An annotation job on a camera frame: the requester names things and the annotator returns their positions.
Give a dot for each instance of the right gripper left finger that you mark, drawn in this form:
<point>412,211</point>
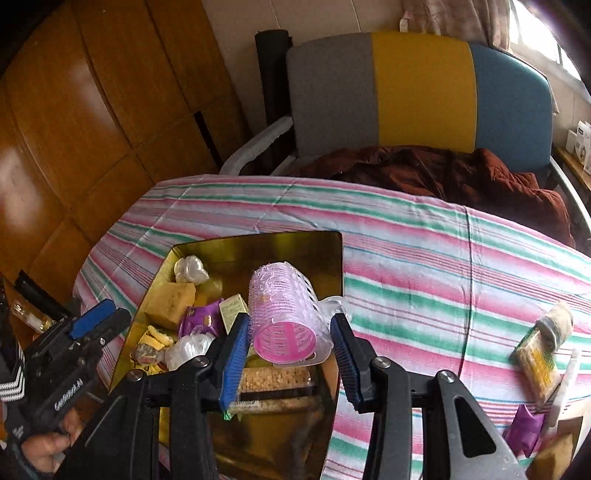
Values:
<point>204,385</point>

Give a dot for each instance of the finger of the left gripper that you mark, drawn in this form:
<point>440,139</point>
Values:
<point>91,319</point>

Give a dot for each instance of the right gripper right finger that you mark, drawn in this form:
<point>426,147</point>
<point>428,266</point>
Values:
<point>375,384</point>

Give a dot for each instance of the white plastic bag ball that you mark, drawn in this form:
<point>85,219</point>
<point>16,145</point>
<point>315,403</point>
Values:
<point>186,348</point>

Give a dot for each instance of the cracker packet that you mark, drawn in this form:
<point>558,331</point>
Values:
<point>271,390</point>

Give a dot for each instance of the purple snack wrapper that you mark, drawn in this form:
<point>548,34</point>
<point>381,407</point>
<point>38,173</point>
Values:
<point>202,320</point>

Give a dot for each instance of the green white carton box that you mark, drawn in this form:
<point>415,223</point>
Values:
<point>230,308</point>

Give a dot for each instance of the yellow sponge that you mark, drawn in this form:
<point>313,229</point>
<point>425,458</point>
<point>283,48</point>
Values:
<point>168,304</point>

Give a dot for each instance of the pink hair roller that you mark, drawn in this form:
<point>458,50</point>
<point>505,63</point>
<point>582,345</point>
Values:
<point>286,323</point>

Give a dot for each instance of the gold metal tray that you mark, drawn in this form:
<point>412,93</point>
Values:
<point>283,426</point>

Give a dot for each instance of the small white plastic bag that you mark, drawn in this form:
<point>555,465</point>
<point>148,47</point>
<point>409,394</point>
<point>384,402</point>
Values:
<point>190,269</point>

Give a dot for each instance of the purple pouch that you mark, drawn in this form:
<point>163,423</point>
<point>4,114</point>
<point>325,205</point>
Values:
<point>524,432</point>

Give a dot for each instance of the beige cardboard box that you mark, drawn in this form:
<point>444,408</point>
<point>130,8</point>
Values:
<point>555,457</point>

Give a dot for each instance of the person left hand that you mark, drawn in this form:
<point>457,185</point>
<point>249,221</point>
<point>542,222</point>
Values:
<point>41,450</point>

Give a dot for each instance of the striped pink green bedsheet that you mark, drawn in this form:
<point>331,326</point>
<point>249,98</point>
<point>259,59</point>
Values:
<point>432,285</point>

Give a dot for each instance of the yellow snack packet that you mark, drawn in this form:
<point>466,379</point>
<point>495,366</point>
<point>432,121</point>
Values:
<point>535,353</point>

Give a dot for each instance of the wooden wardrobe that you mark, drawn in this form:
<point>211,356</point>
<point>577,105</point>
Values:
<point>101,100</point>

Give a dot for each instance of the dark red blanket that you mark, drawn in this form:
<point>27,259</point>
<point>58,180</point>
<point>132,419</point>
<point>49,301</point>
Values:
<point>479,180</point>

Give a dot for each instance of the wooden desk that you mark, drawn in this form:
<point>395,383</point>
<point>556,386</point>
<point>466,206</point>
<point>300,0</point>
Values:
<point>572,165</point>

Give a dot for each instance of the grey yellow blue chair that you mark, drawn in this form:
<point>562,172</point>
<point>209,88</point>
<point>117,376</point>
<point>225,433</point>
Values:
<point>404,89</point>

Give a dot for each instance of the white boxes on desk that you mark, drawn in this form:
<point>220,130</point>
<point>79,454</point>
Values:
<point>579,144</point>

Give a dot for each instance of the pink floral curtain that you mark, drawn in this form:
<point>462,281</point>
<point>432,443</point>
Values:
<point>482,21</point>

